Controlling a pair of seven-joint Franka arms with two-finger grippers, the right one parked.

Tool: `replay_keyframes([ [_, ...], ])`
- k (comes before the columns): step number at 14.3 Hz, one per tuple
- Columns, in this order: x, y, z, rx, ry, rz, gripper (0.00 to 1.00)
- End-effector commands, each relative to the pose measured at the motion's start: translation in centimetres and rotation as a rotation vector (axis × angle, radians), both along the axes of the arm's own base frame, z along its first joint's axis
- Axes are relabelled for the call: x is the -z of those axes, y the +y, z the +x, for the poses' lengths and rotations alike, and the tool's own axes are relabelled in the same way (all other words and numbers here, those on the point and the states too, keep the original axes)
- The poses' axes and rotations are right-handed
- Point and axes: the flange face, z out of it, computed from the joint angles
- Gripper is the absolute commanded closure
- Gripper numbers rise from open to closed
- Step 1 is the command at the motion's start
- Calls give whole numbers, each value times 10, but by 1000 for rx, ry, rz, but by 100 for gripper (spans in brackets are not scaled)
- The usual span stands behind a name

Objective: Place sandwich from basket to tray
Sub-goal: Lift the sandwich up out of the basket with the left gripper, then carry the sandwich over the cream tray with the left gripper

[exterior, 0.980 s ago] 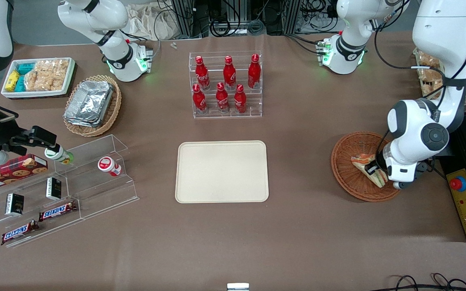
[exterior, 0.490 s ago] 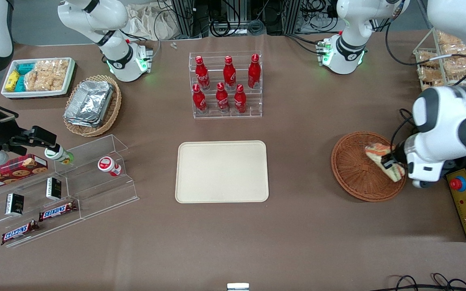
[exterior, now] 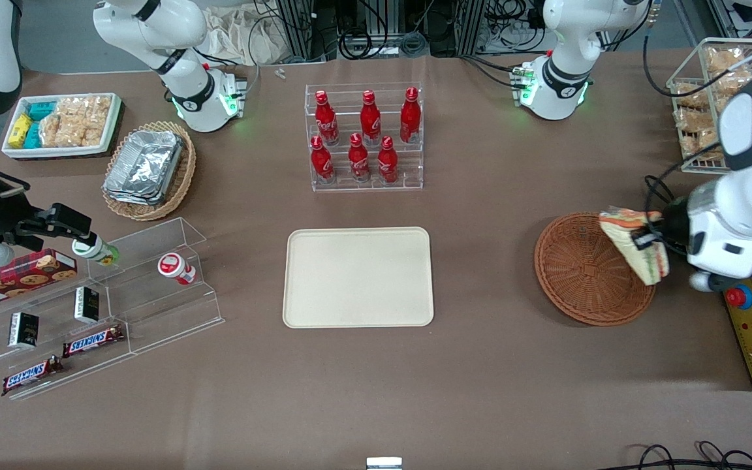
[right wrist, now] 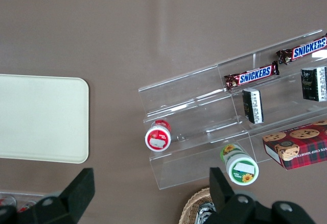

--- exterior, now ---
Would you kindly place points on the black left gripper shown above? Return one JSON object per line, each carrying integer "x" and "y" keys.
{"x": 671, "y": 224}

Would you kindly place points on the triangular sandwich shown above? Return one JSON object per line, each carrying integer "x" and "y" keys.
{"x": 630, "y": 245}

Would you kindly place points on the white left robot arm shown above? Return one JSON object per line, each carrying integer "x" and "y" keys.
{"x": 748, "y": 196}

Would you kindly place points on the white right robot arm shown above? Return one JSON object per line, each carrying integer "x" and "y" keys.
{"x": 193, "y": 91}

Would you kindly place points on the round brown wicker basket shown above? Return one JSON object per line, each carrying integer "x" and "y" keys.
{"x": 578, "y": 274}

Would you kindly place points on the oval light wicker basket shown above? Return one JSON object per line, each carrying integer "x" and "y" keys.
{"x": 180, "y": 176}

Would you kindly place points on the beige rectangular tray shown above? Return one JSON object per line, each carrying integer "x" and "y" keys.
{"x": 358, "y": 277}

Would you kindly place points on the green capped sunflower jar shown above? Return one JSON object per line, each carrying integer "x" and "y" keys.
{"x": 96, "y": 252}

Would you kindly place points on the red tartan cookie box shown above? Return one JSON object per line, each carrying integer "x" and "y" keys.
{"x": 23, "y": 274}

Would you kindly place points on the small black box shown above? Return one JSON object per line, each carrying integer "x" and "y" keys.
{"x": 87, "y": 305}
{"x": 23, "y": 329}

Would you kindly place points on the teal snack packet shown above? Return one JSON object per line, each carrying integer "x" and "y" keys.
{"x": 42, "y": 109}
{"x": 33, "y": 136}

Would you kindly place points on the clear bag of rice crackers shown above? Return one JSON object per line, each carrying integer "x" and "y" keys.
{"x": 72, "y": 132}
{"x": 85, "y": 106}

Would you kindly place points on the yellow snack packet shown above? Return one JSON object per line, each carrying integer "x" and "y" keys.
{"x": 20, "y": 130}

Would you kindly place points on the clear bag of biscuits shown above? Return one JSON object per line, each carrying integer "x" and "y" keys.
{"x": 702, "y": 143}
{"x": 692, "y": 98}
{"x": 725, "y": 62}

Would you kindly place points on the stack of foil trays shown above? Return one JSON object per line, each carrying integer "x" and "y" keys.
{"x": 144, "y": 166}

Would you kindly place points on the white rectangular snack bin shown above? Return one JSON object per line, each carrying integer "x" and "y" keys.
{"x": 115, "y": 121}

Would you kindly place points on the Snickers chocolate bar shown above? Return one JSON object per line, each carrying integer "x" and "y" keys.
{"x": 92, "y": 341}
{"x": 31, "y": 375}

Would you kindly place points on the clear acrylic stepped display stand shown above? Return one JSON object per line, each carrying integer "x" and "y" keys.
{"x": 154, "y": 307}

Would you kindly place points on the red capped small jar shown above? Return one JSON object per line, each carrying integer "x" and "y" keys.
{"x": 177, "y": 269}

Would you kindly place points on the red cola bottle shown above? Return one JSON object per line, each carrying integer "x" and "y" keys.
{"x": 370, "y": 121}
{"x": 358, "y": 160}
{"x": 410, "y": 117}
{"x": 326, "y": 121}
{"x": 387, "y": 162}
{"x": 321, "y": 162}

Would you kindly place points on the white crumpled cloth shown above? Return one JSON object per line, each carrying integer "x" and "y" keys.
{"x": 245, "y": 36}

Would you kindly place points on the clear acrylic bottle rack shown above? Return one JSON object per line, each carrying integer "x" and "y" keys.
{"x": 363, "y": 185}

